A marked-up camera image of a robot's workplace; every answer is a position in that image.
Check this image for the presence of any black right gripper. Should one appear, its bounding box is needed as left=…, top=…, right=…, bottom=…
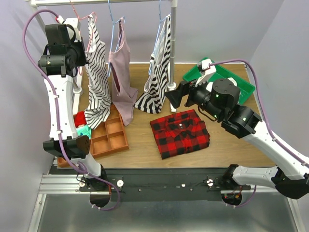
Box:
left=164, top=73, right=223, bottom=120

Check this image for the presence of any thin striped tank top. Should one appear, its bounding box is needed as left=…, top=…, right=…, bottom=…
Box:
left=84, top=15, right=112, bottom=130

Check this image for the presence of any orange compartment organizer box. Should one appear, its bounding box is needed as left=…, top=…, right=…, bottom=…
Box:
left=57, top=103, right=129, bottom=168

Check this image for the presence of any silver clothes rack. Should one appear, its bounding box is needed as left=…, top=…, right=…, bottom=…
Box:
left=24, top=0, right=179, bottom=112

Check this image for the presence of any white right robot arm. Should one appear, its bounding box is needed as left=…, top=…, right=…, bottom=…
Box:
left=165, top=79, right=309, bottom=199

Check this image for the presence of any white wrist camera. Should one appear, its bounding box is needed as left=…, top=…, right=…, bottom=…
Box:
left=195, top=58, right=216, bottom=87
left=56, top=15, right=82, bottom=42

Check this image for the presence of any pink wire hanger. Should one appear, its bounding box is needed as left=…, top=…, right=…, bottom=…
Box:
left=70, top=0, right=98, bottom=75

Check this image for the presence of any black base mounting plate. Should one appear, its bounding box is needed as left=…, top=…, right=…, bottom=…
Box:
left=79, top=168, right=252, bottom=203

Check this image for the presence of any bold black white striped top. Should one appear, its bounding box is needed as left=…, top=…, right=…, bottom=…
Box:
left=134, top=14, right=171, bottom=114

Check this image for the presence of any red sock roll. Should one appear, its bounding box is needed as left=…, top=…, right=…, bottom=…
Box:
left=73, top=111, right=87, bottom=128

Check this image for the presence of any mauve tank top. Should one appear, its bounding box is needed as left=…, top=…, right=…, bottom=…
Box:
left=108, top=17, right=138, bottom=126

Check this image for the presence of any teal cloth bundle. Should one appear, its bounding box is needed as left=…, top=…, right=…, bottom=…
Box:
left=76, top=124, right=92, bottom=139

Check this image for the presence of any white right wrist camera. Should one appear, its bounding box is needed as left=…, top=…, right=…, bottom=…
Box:
left=195, top=58, right=216, bottom=87

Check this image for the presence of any red black plaid shirt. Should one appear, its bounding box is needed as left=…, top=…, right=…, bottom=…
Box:
left=150, top=110, right=210, bottom=160

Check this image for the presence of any blue hanger with striped top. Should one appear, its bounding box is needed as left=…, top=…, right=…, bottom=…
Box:
left=148, top=0, right=168, bottom=75

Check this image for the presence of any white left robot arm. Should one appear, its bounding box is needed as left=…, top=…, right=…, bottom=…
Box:
left=38, top=24, right=109, bottom=191

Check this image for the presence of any green plastic tray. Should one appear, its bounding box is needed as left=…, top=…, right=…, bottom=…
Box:
left=183, top=64, right=255, bottom=104

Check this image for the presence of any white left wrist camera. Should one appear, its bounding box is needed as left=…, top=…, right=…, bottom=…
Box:
left=56, top=15, right=82, bottom=42

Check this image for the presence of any blue hanger with mauve top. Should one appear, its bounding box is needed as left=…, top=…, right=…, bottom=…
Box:
left=107, top=0, right=126, bottom=77

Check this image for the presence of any white cloth in tray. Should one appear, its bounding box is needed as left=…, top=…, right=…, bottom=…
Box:
left=227, top=77, right=238, bottom=86

